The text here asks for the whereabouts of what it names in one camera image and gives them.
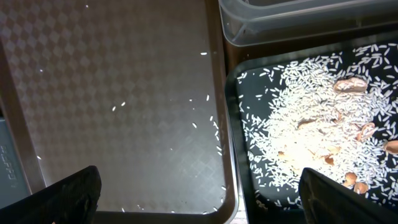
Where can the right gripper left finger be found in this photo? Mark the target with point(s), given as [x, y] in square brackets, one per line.
[71, 200]

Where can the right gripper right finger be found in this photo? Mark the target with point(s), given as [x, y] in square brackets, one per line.
[325, 201]

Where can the rice and food scraps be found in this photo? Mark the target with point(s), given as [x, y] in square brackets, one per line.
[333, 113]

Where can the grey plastic dish rack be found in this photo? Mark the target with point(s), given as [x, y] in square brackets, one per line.
[13, 185]

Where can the black rectangular tray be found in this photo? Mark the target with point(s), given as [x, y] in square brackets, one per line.
[244, 87]

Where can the dark brown serving tray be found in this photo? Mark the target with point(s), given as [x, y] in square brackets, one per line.
[135, 88]

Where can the clear plastic bin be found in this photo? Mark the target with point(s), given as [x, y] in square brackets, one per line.
[248, 23]

